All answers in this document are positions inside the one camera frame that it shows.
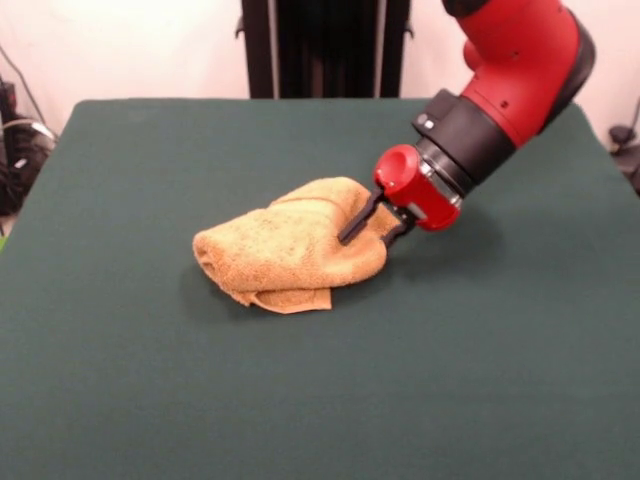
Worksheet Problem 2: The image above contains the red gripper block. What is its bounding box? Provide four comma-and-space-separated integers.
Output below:
337, 143, 462, 247

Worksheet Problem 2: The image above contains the orange-tan terry towel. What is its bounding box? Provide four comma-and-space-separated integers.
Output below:
192, 175, 401, 316

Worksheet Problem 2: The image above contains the dark green table cloth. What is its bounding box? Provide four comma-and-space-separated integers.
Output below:
0, 97, 640, 480

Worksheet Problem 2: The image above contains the dark tripod base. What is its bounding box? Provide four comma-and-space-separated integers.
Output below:
607, 124, 640, 197

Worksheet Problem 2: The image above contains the black robot pedestal stand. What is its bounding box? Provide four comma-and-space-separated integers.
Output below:
232, 0, 416, 99

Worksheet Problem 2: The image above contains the black cable bundle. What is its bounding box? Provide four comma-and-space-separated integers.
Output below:
0, 44, 57, 241

